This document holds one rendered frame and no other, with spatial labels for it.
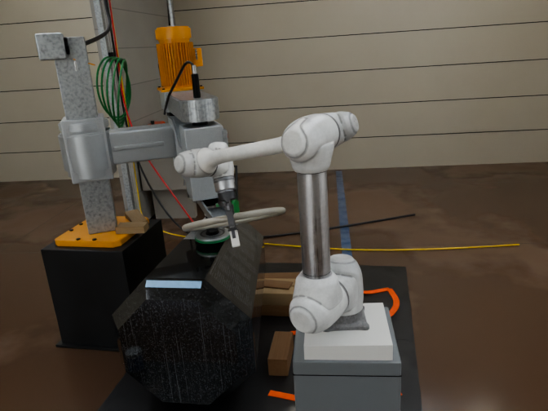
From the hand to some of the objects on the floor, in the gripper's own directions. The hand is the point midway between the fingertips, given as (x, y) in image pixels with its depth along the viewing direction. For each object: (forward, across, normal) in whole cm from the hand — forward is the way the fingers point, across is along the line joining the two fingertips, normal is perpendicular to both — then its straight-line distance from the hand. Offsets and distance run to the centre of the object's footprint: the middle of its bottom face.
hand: (235, 239), depth 203 cm
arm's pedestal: (+119, +26, -29) cm, 125 cm away
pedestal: (+45, +168, +106) cm, 204 cm away
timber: (+81, +110, -8) cm, 137 cm away
